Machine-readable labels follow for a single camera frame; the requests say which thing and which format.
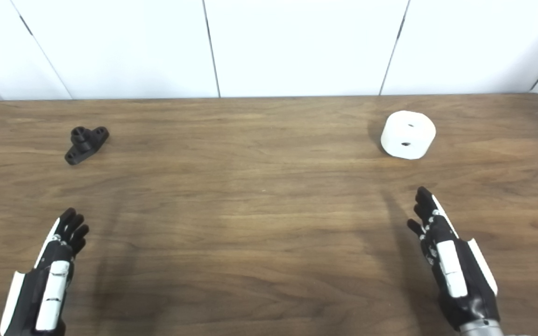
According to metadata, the white and black right hand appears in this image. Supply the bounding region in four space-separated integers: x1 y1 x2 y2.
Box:
407 187 501 333

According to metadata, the black flanged holder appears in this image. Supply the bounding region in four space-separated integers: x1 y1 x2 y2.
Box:
64 126 110 166

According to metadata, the white and black left hand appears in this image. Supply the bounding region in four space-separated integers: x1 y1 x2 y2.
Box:
0 208 90 336

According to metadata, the round white plastic piece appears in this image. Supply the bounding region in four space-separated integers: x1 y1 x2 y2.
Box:
381 111 437 160

